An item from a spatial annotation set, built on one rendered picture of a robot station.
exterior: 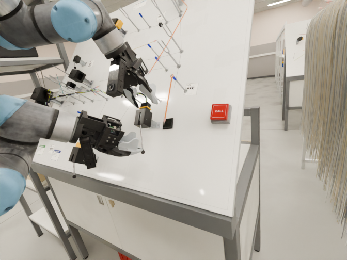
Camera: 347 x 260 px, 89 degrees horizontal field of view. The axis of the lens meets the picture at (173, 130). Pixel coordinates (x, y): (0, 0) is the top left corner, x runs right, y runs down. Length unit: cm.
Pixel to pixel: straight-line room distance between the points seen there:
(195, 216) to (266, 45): 1126
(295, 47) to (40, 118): 352
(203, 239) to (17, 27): 74
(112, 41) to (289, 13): 1136
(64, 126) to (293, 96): 318
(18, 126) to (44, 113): 5
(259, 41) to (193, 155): 1118
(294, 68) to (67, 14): 321
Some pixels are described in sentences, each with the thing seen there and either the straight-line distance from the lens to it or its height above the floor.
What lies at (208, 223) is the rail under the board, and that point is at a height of 84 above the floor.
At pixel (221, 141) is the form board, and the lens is 55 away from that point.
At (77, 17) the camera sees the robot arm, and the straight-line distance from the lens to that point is 45.
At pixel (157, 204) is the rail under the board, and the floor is 85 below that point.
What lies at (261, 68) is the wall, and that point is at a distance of 1161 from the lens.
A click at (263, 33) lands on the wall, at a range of 1164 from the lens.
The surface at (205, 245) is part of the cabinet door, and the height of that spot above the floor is 68.
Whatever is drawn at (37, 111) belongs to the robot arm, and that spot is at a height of 121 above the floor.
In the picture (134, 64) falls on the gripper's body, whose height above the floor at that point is 128.
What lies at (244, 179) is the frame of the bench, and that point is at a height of 80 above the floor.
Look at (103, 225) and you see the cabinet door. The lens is 114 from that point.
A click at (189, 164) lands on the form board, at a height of 96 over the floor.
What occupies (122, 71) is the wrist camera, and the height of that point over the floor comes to 126.
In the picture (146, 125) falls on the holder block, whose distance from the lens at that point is 60.
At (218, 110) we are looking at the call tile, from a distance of 55.
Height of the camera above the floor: 125
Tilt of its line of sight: 19 degrees down
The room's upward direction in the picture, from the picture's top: 10 degrees counter-clockwise
